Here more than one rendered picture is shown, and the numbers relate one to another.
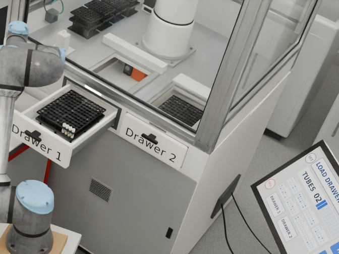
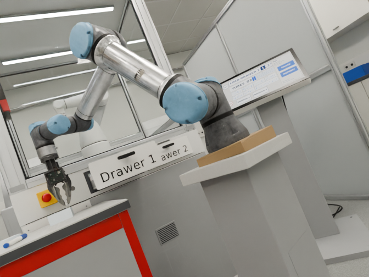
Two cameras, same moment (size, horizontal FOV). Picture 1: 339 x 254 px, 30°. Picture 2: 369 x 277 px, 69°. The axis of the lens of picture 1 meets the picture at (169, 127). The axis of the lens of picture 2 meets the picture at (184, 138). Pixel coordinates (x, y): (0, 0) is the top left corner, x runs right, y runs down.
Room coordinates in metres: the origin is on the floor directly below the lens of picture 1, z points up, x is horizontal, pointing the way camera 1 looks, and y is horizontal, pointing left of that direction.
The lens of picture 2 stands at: (0.82, 1.06, 0.81)
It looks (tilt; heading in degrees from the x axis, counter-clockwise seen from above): 4 degrees up; 315
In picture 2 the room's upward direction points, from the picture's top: 22 degrees counter-clockwise
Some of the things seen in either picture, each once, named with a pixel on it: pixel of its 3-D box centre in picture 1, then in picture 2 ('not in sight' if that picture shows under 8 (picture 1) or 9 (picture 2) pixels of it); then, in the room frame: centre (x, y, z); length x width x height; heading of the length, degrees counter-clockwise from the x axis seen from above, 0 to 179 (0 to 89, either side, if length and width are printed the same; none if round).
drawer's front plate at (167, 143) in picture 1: (152, 140); (168, 151); (1.98, 0.05, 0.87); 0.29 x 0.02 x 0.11; 71
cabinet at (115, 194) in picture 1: (134, 143); (135, 242); (2.53, 0.14, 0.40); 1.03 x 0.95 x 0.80; 71
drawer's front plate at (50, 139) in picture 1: (38, 138); (127, 164); (1.78, 0.45, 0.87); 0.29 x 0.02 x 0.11; 71
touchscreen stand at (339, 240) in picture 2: not in sight; (295, 164); (1.61, -0.56, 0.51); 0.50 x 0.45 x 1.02; 114
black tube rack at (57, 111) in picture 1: (70, 116); not in sight; (1.97, 0.38, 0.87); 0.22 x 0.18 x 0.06; 161
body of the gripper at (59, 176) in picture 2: not in sight; (54, 170); (2.00, 0.65, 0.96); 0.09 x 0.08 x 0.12; 157
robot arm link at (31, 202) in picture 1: (32, 205); (207, 100); (1.37, 0.33, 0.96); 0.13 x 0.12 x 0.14; 106
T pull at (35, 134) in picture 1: (35, 134); (126, 155); (1.76, 0.46, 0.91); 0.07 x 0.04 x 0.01; 71
